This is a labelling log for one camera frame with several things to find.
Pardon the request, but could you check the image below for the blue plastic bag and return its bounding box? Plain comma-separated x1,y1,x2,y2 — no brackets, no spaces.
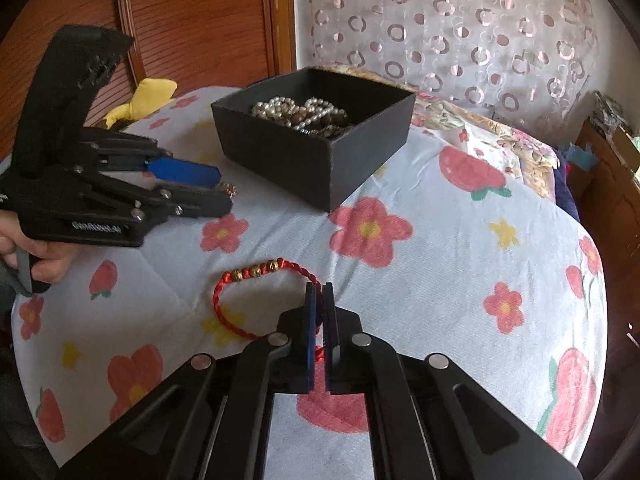
559,143,599,171

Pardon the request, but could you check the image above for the white pearl necklace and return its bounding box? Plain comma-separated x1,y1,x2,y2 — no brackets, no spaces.
249,95,336,129

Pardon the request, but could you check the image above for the person's left hand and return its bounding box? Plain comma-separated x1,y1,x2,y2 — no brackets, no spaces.
0,211,81,284

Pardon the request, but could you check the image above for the dark blue blanket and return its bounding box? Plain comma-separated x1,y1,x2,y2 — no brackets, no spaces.
553,158,580,222

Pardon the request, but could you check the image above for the wooden louvered wardrobe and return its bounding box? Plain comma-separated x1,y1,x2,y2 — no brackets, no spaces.
1,0,295,155

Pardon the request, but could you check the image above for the floral rose bedspread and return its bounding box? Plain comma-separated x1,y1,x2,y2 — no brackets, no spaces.
322,64,560,202

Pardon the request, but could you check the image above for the stack of magazines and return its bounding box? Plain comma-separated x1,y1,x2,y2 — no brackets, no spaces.
593,90,632,134

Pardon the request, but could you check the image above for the black jewelry box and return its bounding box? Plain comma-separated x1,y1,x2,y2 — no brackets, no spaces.
212,67,416,212

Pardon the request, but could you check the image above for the yellow pikachu plush toy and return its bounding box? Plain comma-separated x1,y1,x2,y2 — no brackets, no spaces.
102,78,178,129

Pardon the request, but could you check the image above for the wooden sideboard cabinet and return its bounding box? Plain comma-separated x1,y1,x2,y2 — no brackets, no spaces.
568,119,639,342

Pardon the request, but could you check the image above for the circle pattern sheer curtain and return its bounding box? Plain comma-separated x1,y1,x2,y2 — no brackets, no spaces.
307,0,599,136

